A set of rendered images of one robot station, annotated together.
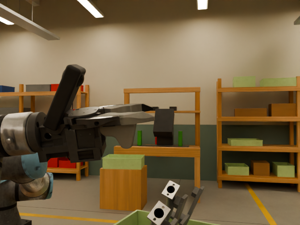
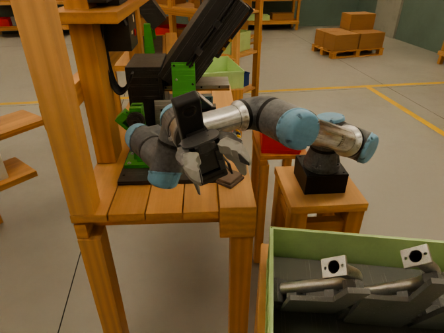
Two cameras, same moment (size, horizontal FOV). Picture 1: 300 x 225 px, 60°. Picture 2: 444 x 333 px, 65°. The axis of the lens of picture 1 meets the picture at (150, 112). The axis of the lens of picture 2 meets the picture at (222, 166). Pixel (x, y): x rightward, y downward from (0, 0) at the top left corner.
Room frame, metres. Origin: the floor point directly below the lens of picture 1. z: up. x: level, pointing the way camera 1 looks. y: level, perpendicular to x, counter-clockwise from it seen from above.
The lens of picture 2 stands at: (0.31, -0.42, 1.70)
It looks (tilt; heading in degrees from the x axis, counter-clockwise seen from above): 31 degrees down; 70
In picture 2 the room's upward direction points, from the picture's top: straight up
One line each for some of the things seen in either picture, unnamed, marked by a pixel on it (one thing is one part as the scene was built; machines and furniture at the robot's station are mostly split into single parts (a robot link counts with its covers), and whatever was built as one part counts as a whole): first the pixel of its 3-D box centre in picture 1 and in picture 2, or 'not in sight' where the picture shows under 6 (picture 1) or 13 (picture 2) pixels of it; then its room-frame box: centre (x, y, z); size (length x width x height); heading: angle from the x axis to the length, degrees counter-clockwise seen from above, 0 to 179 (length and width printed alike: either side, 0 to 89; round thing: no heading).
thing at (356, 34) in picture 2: not in sight; (349, 34); (5.32, 5.85, 0.37); 1.20 x 0.80 x 0.74; 177
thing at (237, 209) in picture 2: not in sight; (226, 137); (0.93, 1.26, 0.82); 1.50 x 0.14 x 0.15; 73
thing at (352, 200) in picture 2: not in sight; (317, 187); (1.13, 0.64, 0.83); 0.32 x 0.32 x 0.04; 75
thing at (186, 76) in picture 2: not in sight; (184, 82); (0.70, 1.25, 1.17); 0.13 x 0.12 x 0.20; 73
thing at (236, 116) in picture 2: not in sight; (209, 123); (0.59, 0.47, 1.29); 0.49 x 0.11 x 0.12; 17
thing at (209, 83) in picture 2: not in sight; (193, 84); (0.78, 1.38, 1.11); 0.39 x 0.16 x 0.03; 163
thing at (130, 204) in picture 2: not in sight; (181, 194); (0.66, 1.34, 0.44); 1.49 x 0.70 x 0.88; 73
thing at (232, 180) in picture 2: not in sight; (230, 178); (0.75, 0.72, 0.91); 0.10 x 0.08 x 0.03; 34
